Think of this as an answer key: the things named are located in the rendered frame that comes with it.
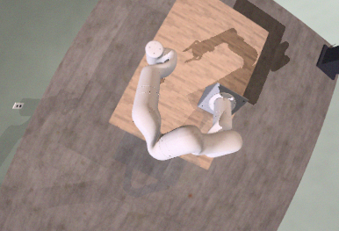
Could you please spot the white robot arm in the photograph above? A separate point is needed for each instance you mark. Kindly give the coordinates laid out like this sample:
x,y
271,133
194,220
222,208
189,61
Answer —
x,y
184,139

